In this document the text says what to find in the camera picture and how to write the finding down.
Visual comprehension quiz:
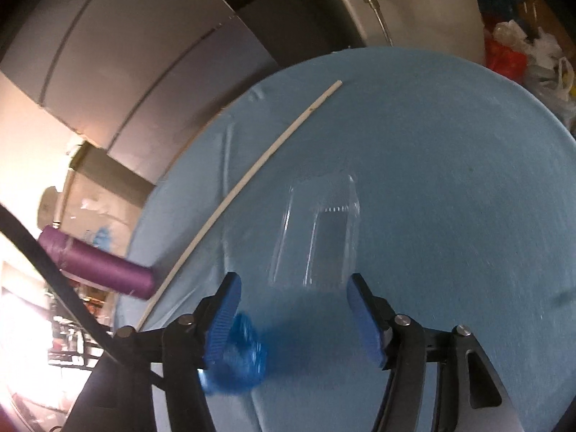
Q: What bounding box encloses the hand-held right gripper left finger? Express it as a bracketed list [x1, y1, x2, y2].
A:
[67, 271, 244, 432]

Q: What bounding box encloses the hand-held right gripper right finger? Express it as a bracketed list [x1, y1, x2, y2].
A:
[346, 273, 523, 432]

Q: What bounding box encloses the blue plastic bag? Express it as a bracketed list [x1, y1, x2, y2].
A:
[200, 312, 269, 394]

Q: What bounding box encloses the clear plastic box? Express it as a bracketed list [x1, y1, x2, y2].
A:
[269, 172, 362, 289]

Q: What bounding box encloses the purple thermos bottle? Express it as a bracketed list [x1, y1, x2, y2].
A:
[37, 226, 156, 300]

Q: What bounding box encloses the blue tablecloth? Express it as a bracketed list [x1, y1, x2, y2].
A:
[112, 46, 576, 432]

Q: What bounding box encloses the white chest freezer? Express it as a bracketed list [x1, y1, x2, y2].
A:
[58, 144, 151, 255]

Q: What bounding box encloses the white rice cooker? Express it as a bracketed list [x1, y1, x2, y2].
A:
[38, 184, 64, 226]

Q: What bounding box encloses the long white stick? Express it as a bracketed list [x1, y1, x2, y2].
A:
[135, 80, 343, 331]

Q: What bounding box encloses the grey cabinet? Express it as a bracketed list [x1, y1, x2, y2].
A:
[0, 0, 280, 185]

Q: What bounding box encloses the red shopping bag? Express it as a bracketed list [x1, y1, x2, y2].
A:
[486, 38, 528, 84]

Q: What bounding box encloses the white plastic bag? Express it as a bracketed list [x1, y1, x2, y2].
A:
[492, 20, 576, 132]

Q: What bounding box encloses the grey refrigerator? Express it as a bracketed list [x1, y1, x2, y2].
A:
[321, 0, 489, 61]

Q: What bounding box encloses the black cable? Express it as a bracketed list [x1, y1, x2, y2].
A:
[0, 204, 167, 390]

